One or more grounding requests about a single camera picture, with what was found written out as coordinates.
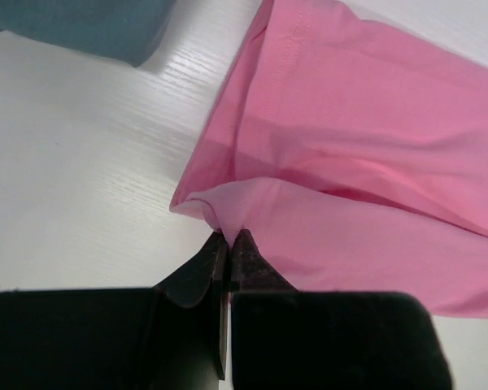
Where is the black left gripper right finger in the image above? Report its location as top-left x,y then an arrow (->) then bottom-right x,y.
231,230 -> 453,390

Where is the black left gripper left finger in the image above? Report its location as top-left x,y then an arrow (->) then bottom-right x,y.
0,233 -> 228,389

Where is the pink t shirt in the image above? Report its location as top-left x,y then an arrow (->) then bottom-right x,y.
170,1 -> 488,319

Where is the folded light blue t shirt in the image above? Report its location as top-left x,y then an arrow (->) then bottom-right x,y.
0,0 -> 176,67

